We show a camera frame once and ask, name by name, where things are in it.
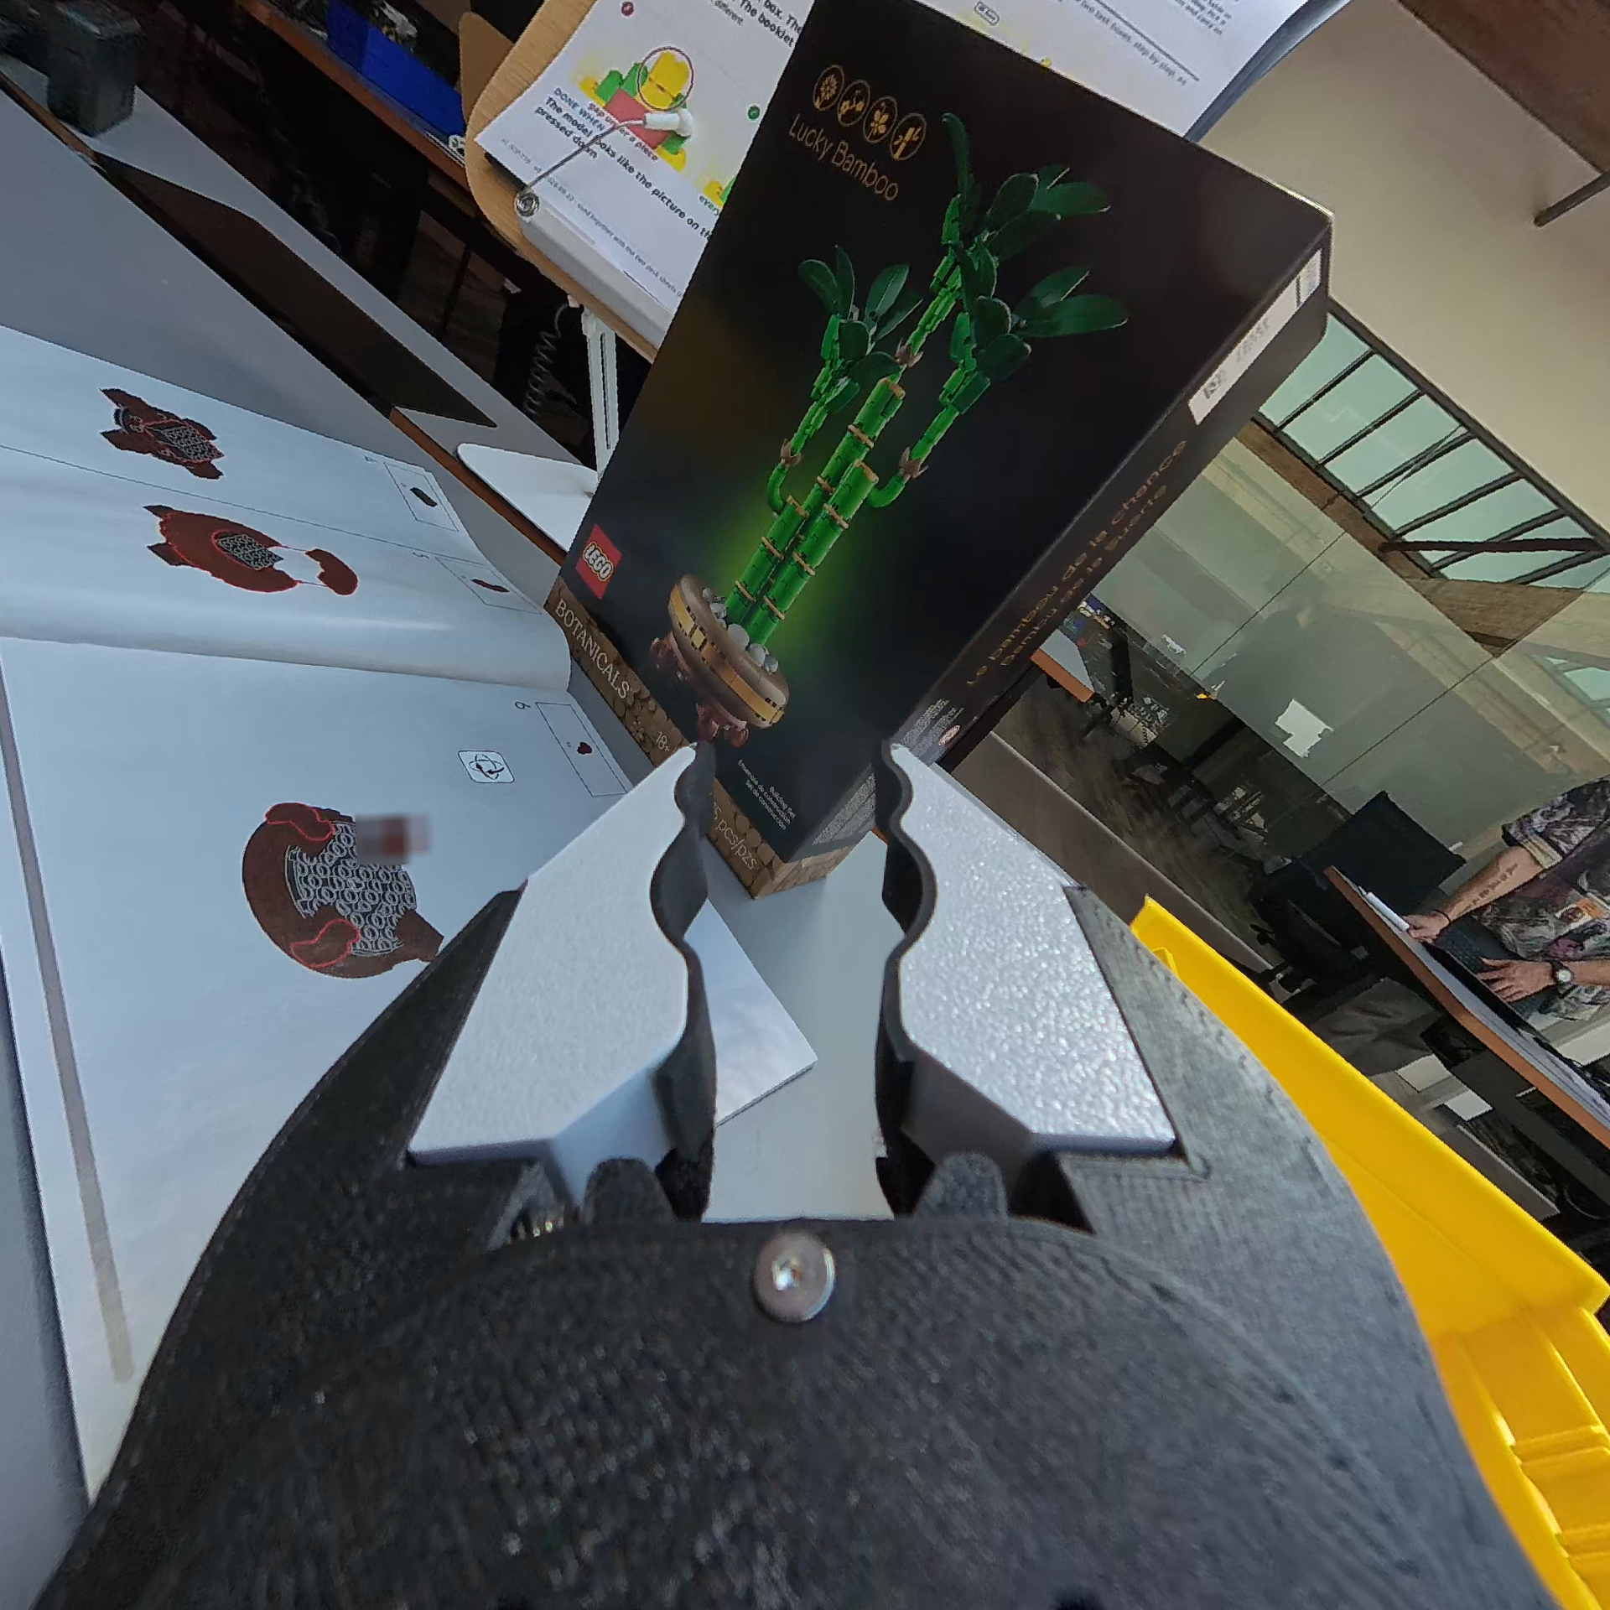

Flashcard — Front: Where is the white board stand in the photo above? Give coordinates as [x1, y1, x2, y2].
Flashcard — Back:
[455, 177, 674, 564]

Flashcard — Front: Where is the building instruction booklet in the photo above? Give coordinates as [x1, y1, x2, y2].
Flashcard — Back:
[0, 321, 821, 1500]

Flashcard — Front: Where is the yellow plastic bin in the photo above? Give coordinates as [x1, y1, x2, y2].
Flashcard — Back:
[1128, 896, 1610, 1610]

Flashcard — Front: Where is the wooden instruction board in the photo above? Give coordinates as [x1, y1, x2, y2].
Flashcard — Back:
[457, 14, 655, 367]

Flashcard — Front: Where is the black flat panel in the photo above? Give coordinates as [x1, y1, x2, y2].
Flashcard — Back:
[93, 152, 497, 432]

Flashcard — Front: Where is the black electronic device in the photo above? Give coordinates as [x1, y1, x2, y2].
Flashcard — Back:
[0, 0, 139, 135]

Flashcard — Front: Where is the blue plastic bin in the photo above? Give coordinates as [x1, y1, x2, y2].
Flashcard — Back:
[319, 0, 469, 139]

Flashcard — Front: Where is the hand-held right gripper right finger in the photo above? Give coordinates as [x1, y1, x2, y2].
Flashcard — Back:
[871, 744, 1191, 1178]

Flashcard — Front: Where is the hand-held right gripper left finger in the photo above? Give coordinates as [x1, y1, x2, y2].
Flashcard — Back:
[405, 748, 720, 1202]

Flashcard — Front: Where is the black plant toy box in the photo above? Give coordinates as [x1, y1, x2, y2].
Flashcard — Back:
[540, 0, 1335, 902]

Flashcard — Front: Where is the printed instruction sheet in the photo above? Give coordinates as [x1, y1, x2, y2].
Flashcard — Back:
[474, 0, 1347, 317]

